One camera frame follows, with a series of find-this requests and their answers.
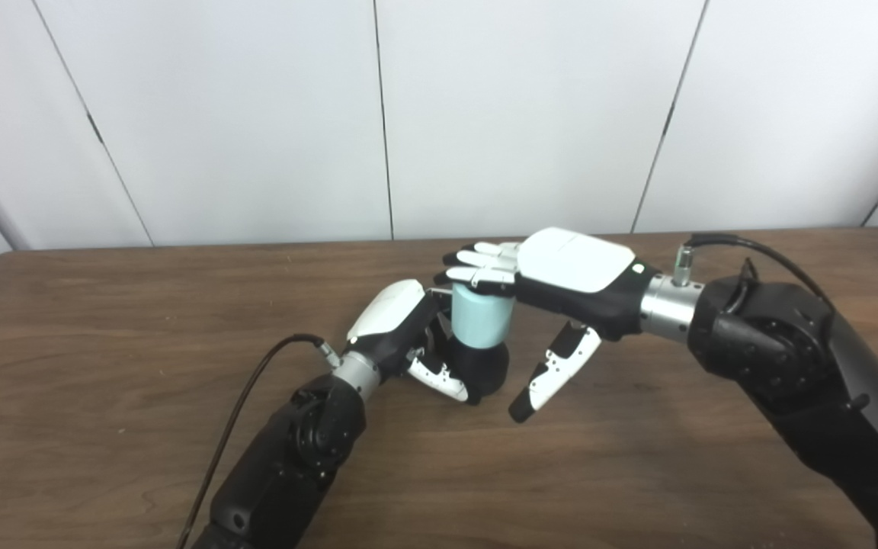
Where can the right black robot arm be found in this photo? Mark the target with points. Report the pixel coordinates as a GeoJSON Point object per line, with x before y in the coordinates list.
{"type": "Point", "coordinates": [789, 358]}

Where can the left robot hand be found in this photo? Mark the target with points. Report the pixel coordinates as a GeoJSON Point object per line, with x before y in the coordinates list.
{"type": "Point", "coordinates": [393, 320]}

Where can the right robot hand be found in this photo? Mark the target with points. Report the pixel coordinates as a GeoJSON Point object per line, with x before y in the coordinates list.
{"type": "Point", "coordinates": [576, 274]}

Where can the black nozzle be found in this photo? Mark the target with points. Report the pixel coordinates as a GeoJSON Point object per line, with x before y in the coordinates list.
{"type": "Point", "coordinates": [485, 374]}

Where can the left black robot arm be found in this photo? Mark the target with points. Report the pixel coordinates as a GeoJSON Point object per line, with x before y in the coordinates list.
{"type": "Point", "coordinates": [286, 465]}

